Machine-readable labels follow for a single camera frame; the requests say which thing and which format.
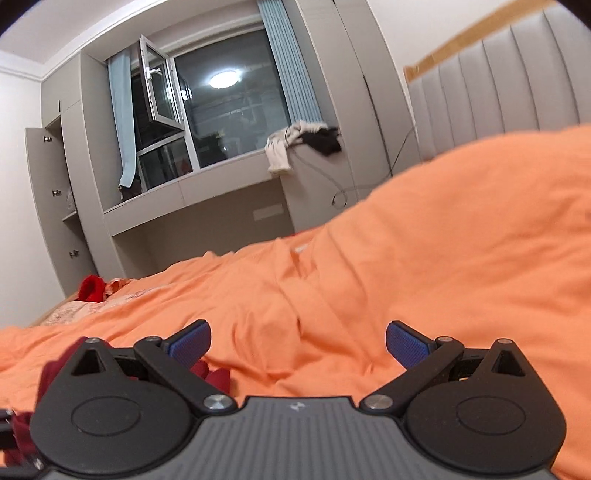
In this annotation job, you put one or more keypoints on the dark red shirt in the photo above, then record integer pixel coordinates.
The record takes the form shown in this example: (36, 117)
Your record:
(217, 378)

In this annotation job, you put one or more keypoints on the white cloth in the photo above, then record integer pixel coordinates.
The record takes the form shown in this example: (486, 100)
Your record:
(279, 152)

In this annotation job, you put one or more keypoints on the open window sash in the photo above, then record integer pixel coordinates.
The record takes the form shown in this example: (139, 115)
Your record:
(159, 83)

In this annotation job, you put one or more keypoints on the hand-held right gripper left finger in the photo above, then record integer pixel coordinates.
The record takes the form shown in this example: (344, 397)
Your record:
(189, 344)

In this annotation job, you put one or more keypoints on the window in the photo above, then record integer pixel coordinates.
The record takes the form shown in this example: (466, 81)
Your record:
(221, 115)

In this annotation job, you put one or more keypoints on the grey wardrobe door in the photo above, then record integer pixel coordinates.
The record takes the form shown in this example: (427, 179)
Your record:
(51, 221)

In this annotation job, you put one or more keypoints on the black cloth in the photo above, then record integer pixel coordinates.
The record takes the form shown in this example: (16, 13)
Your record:
(325, 141)

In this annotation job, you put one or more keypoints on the patterned peach pillow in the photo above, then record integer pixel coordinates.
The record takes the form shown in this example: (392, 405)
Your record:
(74, 311)

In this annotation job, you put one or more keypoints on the grey padded headboard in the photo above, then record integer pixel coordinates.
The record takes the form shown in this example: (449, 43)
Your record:
(489, 87)

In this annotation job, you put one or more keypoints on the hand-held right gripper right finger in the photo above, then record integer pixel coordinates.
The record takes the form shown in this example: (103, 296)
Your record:
(408, 344)

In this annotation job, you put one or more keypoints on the bright red cloth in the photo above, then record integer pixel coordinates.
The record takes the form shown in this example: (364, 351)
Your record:
(92, 288)

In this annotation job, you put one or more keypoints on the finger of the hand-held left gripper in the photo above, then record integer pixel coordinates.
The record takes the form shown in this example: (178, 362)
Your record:
(6, 436)

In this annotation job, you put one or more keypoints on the pleated light blue curtain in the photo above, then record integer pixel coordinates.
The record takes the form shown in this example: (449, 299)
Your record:
(293, 69)

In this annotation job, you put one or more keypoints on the short light blue curtain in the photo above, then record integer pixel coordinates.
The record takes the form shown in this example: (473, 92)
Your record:
(123, 120)

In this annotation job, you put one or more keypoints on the grey built-in cabinet unit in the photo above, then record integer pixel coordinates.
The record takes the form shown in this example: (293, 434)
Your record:
(207, 207)

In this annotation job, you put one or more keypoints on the orange blanket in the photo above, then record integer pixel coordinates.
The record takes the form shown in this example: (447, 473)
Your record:
(415, 258)

